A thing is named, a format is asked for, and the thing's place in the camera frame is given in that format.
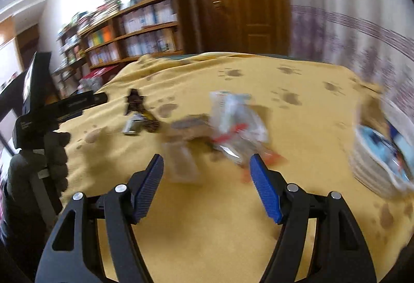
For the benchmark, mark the person's left forearm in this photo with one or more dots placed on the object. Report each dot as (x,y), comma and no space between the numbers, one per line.
(26,237)

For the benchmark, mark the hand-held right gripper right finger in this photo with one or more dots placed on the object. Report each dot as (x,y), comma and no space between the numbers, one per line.
(267,189)

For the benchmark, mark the yellow paw print blanket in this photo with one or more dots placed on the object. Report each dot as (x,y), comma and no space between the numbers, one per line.
(210,237)

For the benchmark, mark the white printed packet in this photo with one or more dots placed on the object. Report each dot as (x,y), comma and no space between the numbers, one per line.
(226,108)

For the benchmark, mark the stacks of books atop bookshelf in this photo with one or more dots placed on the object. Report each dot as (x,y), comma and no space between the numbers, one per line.
(97,13)

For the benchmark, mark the person's left hand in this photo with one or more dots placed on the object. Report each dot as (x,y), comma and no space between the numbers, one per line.
(56,160)

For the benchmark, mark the light blue snack bag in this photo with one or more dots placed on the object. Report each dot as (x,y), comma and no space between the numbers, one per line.
(378,144)

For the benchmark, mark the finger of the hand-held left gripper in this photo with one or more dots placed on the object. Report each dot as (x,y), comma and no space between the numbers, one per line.
(95,101)

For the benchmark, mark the small silver packet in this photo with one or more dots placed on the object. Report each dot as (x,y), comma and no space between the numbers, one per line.
(131,126)

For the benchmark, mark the brown kraft packet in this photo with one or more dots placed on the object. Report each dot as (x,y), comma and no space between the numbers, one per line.
(190,126)

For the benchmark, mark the dark twisted-wrapper candy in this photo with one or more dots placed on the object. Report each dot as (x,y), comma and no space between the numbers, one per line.
(134,100)

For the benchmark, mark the red cardboard box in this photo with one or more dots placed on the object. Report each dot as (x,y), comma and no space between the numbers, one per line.
(100,74)

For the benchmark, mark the white plastic basket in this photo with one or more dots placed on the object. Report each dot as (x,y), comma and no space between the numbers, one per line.
(365,173)

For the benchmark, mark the clear packet with red ends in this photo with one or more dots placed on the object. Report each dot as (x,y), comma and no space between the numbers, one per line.
(239,144)

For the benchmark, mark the small wooden side shelf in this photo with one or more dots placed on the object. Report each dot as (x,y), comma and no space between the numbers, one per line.
(69,57)

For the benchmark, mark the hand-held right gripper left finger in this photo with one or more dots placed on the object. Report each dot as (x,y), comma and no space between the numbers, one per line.
(147,189)

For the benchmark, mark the white purple patterned curtain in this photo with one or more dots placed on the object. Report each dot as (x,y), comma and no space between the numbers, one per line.
(349,11)

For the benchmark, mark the wooden bookshelf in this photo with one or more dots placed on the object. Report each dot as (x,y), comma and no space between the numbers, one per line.
(114,40)

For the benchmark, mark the clear packet with beige stick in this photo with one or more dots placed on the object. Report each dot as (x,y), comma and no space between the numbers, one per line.
(181,163)

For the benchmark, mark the rows of books in bookshelf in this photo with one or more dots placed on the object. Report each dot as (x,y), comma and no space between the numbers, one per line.
(142,21)

